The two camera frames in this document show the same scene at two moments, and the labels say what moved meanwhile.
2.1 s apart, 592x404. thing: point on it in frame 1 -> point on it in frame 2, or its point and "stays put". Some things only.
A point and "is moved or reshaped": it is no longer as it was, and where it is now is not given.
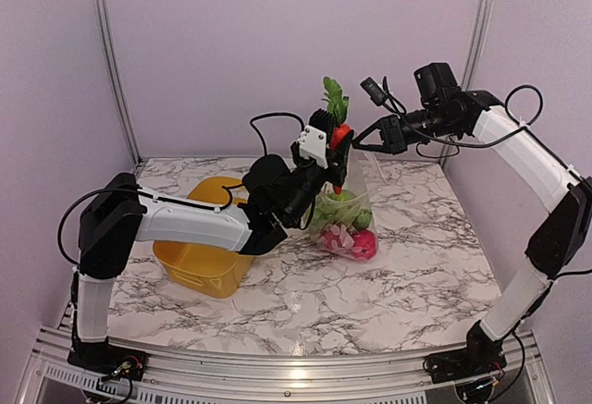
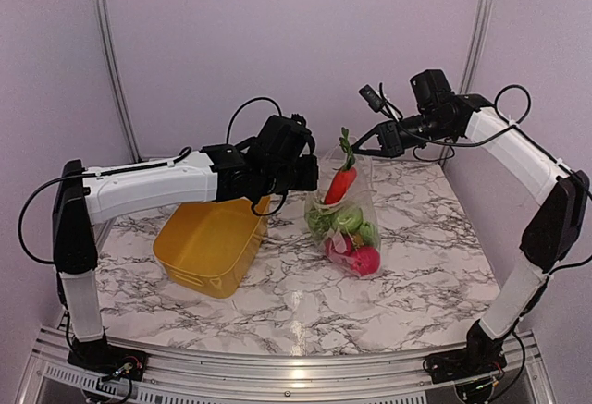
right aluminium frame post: [477, 41] stays put
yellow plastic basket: [213, 271] stays put
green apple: [341, 197] -> [350, 219]
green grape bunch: [334, 213] -> [319, 222]
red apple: [364, 245] -> [365, 261]
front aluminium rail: [279, 378] stays put
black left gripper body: [300, 204] -> [286, 179]
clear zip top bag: [343, 224] is moved or reshaped
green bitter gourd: [363, 219] -> [367, 231]
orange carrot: [338, 135] -> [339, 185]
